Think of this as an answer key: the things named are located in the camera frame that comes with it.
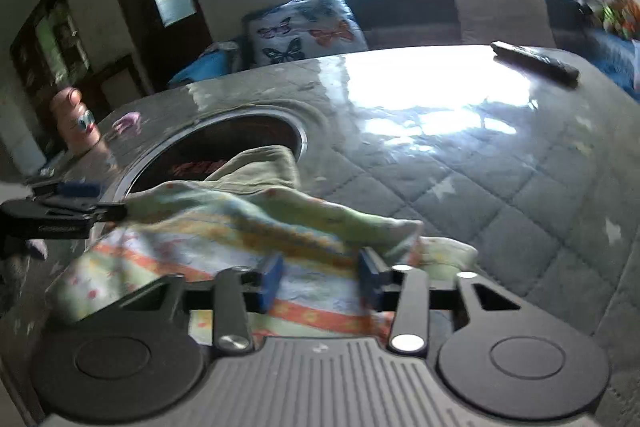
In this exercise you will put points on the blue cushion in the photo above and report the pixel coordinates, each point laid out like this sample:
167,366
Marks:
205,67

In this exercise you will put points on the pink cartoon water bottle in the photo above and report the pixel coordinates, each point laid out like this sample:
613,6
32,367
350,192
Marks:
75,117

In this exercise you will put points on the dark wooden door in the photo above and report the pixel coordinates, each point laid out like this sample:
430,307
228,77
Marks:
130,7

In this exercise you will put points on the black remote control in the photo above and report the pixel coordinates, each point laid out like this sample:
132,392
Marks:
535,62

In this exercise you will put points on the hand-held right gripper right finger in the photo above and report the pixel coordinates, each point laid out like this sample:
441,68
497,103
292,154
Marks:
368,281

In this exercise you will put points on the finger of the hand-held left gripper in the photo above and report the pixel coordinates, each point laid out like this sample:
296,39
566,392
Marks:
60,217
77,189

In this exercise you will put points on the orange plush toy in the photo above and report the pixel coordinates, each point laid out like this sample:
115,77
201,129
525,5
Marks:
632,14

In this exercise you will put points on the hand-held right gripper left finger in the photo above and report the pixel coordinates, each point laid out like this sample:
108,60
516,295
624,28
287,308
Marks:
270,281

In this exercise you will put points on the dark wooden shelf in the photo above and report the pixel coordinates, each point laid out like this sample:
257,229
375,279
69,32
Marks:
50,47

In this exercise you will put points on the butterfly print pillow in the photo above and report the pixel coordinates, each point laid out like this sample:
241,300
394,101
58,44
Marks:
310,27

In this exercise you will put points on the round black table hotplate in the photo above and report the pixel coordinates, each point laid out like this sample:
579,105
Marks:
225,137

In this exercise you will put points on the dark blue sofa bench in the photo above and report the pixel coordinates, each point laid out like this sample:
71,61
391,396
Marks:
400,7

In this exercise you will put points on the pale green children's shirt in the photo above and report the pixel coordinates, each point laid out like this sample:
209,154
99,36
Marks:
225,227

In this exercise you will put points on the low dark wooden cabinet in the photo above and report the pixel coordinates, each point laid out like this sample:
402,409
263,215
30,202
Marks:
115,79

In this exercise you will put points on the small pink hair clip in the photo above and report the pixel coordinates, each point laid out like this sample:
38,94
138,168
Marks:
127,123

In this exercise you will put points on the plain white pillow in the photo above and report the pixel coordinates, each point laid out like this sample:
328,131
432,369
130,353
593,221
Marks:
500,12

